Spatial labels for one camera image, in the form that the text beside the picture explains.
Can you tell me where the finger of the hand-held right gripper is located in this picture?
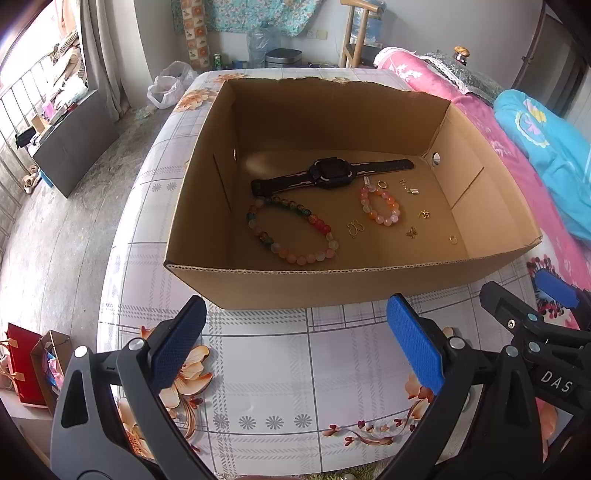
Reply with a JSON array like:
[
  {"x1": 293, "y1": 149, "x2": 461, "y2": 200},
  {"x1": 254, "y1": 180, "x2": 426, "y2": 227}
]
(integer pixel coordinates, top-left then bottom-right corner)
[
  {"x1": 479, "y1": 281, "x2": 591, "y2": 370},
  {"x1": 534, "y1": 268, "x2": 591, "y2": 331}
]

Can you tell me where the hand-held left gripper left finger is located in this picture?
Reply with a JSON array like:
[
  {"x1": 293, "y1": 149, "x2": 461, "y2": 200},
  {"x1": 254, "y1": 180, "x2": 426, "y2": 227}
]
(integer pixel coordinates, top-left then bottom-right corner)
[{"x1": 50, "y1": 295, "x2": 218, "y2": 480}]

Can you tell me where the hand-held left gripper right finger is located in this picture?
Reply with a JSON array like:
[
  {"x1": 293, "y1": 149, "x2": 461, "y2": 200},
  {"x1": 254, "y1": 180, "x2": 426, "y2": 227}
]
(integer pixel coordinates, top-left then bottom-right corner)
[{"x1": 381, "y1": 293, "x2": 541, "y2": 480}]

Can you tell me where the brown cardboard box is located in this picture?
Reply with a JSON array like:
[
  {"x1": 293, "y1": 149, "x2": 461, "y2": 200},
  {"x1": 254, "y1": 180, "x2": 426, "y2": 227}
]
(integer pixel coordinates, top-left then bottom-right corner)
[{"x1": 164, "y1": 76, "x2": 542, "y2": 311}]

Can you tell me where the small pink bead bracelet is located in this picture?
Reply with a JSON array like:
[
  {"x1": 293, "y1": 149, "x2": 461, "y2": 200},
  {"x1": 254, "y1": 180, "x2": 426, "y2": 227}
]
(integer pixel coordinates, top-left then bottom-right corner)
[{"x1": 359, "y1": 185, "x2": 402, "y2": 227}]

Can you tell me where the large multicoloured bead bracelet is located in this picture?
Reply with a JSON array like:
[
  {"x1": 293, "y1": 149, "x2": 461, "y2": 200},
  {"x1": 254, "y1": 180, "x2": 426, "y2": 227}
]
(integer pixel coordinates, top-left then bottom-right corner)
[{"x1": 247, "y1": 196, "x2": 341, "y2": 265}]

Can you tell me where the black wrist watch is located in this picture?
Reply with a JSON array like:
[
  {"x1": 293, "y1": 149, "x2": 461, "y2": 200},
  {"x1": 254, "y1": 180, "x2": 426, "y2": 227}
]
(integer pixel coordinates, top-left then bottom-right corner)
[{"x1": 250, "y1": 157, "x2": 414, "y2": 197}]

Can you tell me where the pink floral blanket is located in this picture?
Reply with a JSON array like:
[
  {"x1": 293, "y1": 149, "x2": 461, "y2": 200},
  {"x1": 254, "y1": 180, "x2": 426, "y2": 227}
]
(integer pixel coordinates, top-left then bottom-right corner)
[{"x1": 373, "y1": 45, "x2": 591, "y2": 334}]

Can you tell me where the blue garment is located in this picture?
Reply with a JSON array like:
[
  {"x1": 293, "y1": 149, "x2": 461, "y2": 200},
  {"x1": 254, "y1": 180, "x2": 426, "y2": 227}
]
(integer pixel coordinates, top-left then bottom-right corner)
[{"x1": 492, "y1": 89, "x2": 591, "y2": 241}]

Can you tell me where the brown paper bag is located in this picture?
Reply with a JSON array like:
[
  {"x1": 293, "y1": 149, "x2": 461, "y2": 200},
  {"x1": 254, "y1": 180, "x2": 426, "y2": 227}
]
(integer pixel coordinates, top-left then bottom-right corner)
[{"x1": 30, "y1": 329, "x2": 73, "y2": 415}]

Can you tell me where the green fuzzy cloth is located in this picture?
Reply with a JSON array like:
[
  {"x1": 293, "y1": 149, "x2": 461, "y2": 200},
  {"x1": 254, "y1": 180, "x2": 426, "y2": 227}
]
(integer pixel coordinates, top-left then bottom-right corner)
[{"x1": 295, "y1": 466, "x2": 395, "y2": 480}]

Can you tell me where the red gift bag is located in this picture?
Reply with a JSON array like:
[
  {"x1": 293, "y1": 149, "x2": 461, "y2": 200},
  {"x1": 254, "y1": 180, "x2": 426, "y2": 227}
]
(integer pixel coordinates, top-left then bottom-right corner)
[{"x1": 4, "y1": 322, "x2": 48, "y2": 408}]

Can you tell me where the pair of light shoes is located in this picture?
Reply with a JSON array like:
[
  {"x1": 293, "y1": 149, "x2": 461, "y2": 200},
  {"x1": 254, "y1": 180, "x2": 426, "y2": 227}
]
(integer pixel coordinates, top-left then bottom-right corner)
[{"x1": 22, "y1": 165, "x2": 45, "y2": 195}]

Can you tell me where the dark low cabinet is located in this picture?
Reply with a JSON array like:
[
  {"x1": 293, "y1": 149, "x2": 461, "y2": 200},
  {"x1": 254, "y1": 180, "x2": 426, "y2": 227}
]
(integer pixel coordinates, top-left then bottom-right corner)
[{"x1": 31, "y1": 89, "x2": 122, "y2": 199}]

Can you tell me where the grey lace cloth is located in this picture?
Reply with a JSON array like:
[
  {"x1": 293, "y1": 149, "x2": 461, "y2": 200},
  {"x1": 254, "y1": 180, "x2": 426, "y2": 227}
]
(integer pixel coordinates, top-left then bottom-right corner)
[{"x1": 417, "y1": 50, "x2": 496, "y2": 96}]

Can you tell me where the white plastic bag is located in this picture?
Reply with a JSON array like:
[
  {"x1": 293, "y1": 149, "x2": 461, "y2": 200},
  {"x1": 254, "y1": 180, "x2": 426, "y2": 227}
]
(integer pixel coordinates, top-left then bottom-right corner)
[{"x1": 146, "y1": 61, "x2": 199, "y2": 110}]

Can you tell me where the metal balcony railing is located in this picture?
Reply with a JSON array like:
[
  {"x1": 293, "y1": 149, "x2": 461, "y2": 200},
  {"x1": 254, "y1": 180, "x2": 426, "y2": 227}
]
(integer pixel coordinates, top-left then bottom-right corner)
[{"x1": 0, "y1": 59, "x2": 71, "y2": 155}]

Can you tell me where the grey curtain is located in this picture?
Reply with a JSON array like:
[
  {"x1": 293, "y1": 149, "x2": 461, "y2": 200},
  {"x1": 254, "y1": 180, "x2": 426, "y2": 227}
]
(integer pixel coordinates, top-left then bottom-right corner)
[{"x1": 75, "y1": 0, "x2": 129, "y2": 121}]

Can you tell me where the grey trash can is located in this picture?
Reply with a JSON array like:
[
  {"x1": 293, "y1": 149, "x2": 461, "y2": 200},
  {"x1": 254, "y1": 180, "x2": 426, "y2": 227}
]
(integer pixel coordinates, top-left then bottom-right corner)
[{"x1": 264, "y1": 48, "x2": 304, "y2": 69}]

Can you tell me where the patterned tall box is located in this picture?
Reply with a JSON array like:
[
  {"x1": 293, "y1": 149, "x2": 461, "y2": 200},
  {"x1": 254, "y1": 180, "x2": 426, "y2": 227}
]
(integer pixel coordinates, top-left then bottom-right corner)
[{"x1": 172, "y1": 0, "x2": 211, "y2": 73}]

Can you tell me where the clear large water bottle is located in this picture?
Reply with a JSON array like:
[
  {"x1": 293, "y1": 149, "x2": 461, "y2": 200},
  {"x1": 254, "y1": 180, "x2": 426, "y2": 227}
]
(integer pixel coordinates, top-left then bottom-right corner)
[{"x1": 246, "y1": 20, "x2": 283, "y2": 70}]

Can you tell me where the blue water jug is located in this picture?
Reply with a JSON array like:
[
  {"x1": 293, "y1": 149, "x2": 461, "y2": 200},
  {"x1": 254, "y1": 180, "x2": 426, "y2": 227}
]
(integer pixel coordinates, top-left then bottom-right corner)
[{"x1": 351, "y1": 13, "x2": 385, "y2": 48}]

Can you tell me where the wooden crutch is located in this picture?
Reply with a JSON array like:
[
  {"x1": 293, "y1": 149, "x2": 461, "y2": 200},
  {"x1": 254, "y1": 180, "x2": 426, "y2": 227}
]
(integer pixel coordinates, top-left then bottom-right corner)
[{"x1": 340, "y1": 0, "x2": 387, "y2": 69}]

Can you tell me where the teal floral wall cloth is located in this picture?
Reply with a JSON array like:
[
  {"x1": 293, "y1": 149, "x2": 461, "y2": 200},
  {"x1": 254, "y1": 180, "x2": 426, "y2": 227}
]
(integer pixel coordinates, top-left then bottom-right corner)
[{"x1": 210, "y1": 0, "x2": 325, "y2": 38}]

